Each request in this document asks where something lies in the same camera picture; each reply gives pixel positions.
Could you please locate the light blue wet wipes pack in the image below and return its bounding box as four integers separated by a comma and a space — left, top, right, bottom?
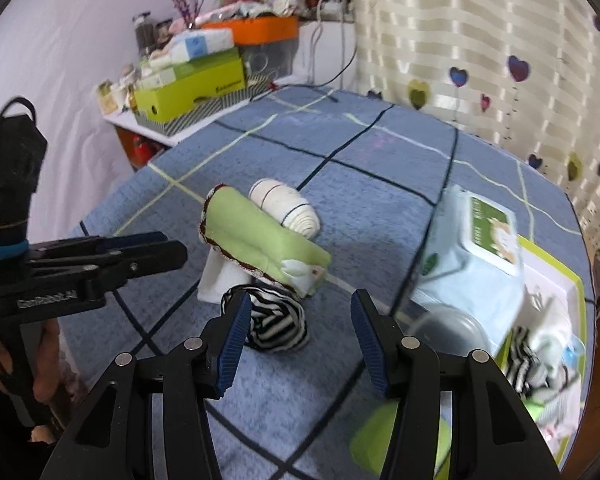
410, 184, 527, 346

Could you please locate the white cable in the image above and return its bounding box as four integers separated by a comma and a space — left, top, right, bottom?
309, 0, 332, 86

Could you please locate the lime green plastic lid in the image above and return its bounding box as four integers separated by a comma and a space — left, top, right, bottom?
349, 402, 454, 479

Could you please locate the grey cloth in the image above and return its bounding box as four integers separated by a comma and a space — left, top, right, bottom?
527, 305, 581, 403

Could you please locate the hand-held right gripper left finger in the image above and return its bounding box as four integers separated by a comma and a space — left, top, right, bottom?
40, 290, 253, 480

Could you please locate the lime green cardboard box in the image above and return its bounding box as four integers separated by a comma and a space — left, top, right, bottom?
500, 234, 589, 468

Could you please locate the orange storage box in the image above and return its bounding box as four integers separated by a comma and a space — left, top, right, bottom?
200, 16, 301, 47

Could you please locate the clear plastic storage bin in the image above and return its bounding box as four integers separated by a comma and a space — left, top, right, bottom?
237, 39, 299, 84

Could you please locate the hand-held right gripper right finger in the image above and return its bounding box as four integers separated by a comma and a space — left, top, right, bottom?
350, 289, 563, 480

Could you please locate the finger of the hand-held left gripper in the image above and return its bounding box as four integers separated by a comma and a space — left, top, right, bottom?
27, 241, 188, 293
27, 231, 170, 261

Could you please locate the striped flat box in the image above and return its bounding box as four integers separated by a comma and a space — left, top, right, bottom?
132, 82, 281, 139

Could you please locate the white folded cloth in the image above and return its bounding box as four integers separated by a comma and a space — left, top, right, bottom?
197, 255, 253, 304

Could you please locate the black white striped sock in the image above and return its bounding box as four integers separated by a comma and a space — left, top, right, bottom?
502, 327, 549, 396
221, 286, 311, 352

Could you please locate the dark glass jar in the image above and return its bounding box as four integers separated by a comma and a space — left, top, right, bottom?
132, 12, 156, 57

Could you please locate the lime green shoe box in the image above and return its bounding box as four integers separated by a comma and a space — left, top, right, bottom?
132, 57, 246, 124

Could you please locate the small red object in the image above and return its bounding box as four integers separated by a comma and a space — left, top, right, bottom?
131, 135, 154, 167

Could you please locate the blue plaid bed sheet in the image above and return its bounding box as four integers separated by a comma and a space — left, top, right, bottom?
60, 86, 599, 480

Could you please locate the black cable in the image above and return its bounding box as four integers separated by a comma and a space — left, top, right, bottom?
270, 24, 359, 104

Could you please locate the white side table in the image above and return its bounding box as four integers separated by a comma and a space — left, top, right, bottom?
102, 72, 281, 150

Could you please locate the heart print striped curtain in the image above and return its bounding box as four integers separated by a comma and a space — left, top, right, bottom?
340, 0, 600, 311

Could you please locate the white blue tissue pack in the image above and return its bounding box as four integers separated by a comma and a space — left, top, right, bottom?
167, 27, 236, 64

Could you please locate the rolled white sock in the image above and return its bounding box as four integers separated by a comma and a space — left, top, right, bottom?
248, 178, 321, 239

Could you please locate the clear plastic container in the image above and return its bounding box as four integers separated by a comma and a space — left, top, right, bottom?
405, 307, 494, 362

